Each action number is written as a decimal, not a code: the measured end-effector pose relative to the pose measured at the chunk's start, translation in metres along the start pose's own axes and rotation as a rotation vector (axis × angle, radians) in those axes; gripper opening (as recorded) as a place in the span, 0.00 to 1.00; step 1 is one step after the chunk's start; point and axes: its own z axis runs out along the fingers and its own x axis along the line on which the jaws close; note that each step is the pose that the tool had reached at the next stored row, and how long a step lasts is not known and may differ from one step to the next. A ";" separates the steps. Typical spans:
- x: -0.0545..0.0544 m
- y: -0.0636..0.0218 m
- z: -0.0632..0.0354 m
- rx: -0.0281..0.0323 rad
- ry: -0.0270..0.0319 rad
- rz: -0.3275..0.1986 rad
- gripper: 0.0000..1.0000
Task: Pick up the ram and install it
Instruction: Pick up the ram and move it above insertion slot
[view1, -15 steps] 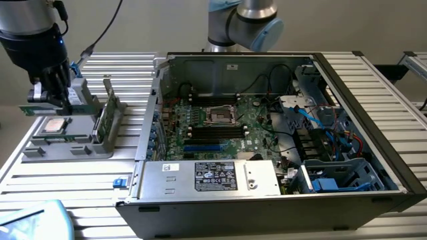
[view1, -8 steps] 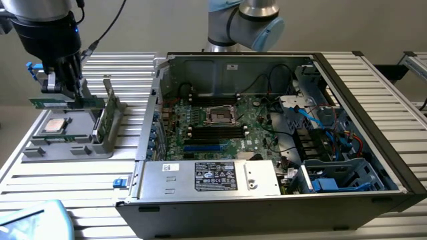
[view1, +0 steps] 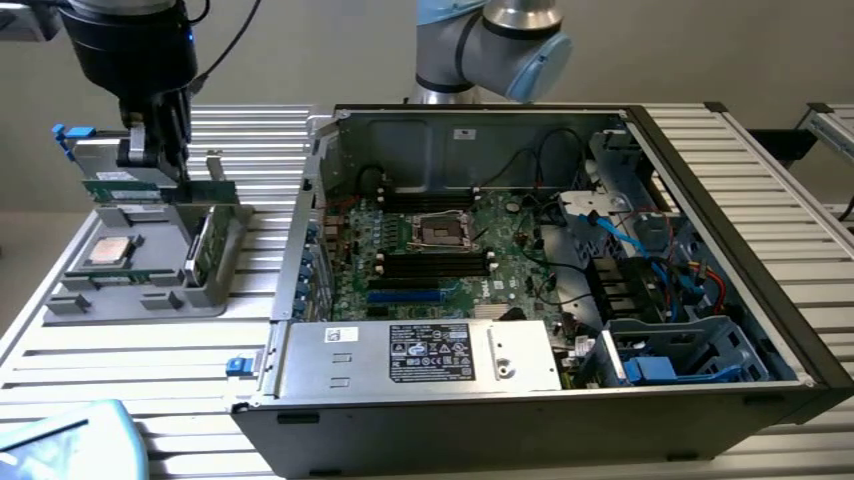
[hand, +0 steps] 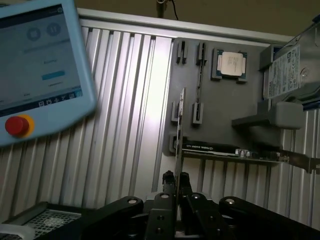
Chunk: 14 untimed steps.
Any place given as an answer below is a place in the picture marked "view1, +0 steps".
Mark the graphics card with green board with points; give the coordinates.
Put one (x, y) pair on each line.
(209, 245)

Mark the black open PC case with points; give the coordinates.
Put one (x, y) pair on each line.
(534, 430)

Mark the blue case latch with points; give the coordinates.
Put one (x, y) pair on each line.
(241, 365)

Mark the blue expansion slot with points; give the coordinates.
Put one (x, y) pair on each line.
(406, 297)

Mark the green motherboard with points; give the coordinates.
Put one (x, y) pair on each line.
(514, 260)

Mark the black RAM slot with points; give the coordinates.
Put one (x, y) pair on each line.
(430, 191)
(430, 196)
(430, 207)
(436, 256)
(436, 262)
(436, 268)
(430, 202)
(436, 274)

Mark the silver power supply unit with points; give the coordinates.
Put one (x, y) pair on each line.
(374, 360)

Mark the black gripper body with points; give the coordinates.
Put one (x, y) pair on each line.
(133, 50)

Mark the CPU chip with metal lid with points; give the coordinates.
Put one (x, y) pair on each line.
(111, 251)

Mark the metal disk bay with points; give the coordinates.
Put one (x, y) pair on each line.
(700, 350)

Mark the CPU socket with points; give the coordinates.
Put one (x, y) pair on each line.
(439, 231)

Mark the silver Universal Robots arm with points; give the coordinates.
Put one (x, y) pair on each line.
(454, 40)

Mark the grey parts rack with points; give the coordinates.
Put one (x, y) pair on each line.
(147, 295)

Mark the silver chipset heatsink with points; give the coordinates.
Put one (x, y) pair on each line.
(487, 312)

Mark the metal slat side table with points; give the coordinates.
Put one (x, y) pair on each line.
(830, 130)

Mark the black expansion slot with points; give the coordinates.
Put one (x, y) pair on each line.
(403, 285)

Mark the metal drive cage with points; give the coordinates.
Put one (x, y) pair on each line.
(603, 200)

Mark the green RAM stick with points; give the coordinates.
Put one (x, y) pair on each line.
(129, 273)
(120, 191)

